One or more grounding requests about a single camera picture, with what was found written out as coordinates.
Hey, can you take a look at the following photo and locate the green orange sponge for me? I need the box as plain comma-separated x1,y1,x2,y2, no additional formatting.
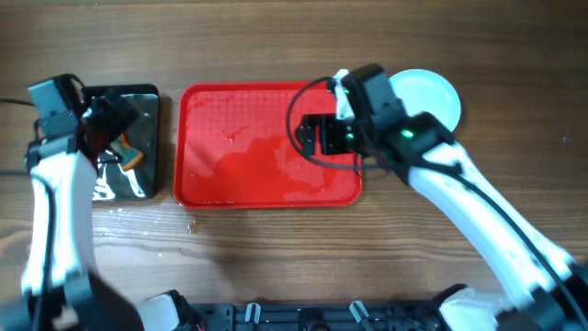
110,133,144,171

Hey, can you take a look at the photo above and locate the pale blue plate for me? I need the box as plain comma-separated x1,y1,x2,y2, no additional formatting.
389,69,462,131

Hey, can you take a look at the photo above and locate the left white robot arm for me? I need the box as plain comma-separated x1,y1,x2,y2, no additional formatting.
1,89,144,330

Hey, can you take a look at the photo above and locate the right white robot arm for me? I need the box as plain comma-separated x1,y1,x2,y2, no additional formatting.
317,112,587,330

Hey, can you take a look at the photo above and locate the black water tray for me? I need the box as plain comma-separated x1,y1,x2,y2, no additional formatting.
85,84,161,201

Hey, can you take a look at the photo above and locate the red plastic tray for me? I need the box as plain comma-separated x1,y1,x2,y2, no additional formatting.
174,81,363,209

